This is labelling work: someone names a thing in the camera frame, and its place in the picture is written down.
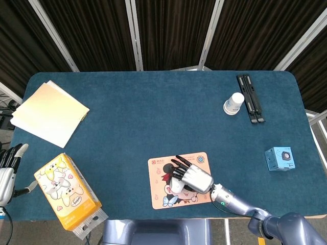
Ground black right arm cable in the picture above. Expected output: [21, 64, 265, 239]
[209, 185, 230, 212]

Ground white metal frame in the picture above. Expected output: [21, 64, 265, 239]
[305, 109, 327, 164]

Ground pale yellow notebook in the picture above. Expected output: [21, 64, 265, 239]
[10, 80, 90, 149]

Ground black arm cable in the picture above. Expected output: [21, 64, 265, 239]
[209, 185, 230, 212]
[3, 209, 14, 245]

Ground white paper cup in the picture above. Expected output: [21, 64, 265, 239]
[223, 92, 245, 115]

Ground dark pleated curtain panel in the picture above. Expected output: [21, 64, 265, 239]
[285, 22, 327, 113]
[134, 0, 218, 71]
[204, 0, 327, 71]
[38, 0, 137, 72]
[0, 0, 73, 98]

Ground blue-grey robot torso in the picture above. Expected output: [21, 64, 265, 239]
[102, 218, 213, 245]

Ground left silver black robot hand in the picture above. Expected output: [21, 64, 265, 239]
[0, 143, 38, 207]

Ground cartoon girl mouse pad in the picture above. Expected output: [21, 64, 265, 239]
[147, 152, 217, 210]

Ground black equipment with cables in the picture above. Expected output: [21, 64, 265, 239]
[0, 93, 19, 131]

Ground black folding stand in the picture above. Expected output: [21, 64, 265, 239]
[236, 74, 266, 125]

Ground yellow cartoon tissue pack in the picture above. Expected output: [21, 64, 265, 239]
[34, 152, 109, 240]

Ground small blue cardboard box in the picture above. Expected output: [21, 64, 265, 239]
[264, 146, 297, 172]

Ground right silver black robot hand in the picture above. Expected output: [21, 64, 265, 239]
[170, 155, 214, 193]

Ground blue table cloth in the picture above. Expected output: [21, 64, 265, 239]
[2, 71, 327, 222]

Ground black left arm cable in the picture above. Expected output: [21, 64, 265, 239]
[3, 209, 14, 245]

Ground white screen frame post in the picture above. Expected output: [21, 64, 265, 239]
[198, 0, 225, 71]
[274, 15, 327, 71]
[28, 0, 80, 72]
[124, 0, 144, 71]

